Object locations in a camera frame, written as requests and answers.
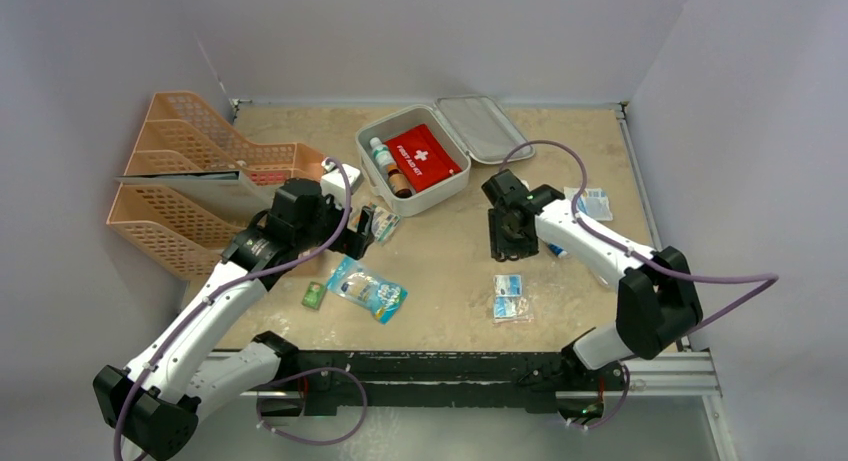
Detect grey medicine kit box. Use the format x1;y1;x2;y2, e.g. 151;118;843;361
355;95;535;217

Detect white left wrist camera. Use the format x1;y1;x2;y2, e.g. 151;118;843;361
319;158;363;201

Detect clear wipe packets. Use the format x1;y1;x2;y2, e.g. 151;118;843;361
493;274;533;323

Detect small green box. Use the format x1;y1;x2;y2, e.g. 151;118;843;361
301;282;326;310

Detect orange plastic file rack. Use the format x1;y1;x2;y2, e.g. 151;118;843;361
107;91;325;281

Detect colourful plaster box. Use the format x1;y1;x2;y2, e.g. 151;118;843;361
368;203;401;244

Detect blue white gauze packet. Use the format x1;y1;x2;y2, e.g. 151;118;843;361
577;188;614;222

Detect grey folder in rack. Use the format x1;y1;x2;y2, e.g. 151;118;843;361
115;170;271;223

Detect white green-label bottle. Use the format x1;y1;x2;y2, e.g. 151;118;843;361
369;137;395;174

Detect blue cotton swab bag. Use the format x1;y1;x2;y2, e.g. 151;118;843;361
326;257;408;324

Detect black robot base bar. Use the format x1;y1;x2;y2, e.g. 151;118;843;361
252;350;624;417

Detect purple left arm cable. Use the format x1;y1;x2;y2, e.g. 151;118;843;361
112;157;352;461

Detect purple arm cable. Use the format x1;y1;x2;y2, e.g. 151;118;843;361
498;139;780;337
112;157;352;461

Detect brown orange-capped bottle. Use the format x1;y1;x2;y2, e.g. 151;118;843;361
387;169;413;199

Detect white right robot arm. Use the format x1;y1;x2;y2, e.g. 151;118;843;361
482;170;703;388

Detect red first aid pouch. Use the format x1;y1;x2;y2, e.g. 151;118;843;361
386;124;461;192

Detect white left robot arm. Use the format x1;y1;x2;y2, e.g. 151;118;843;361
93;178;374;460

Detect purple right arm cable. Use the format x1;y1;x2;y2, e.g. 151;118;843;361
498;139;780;337

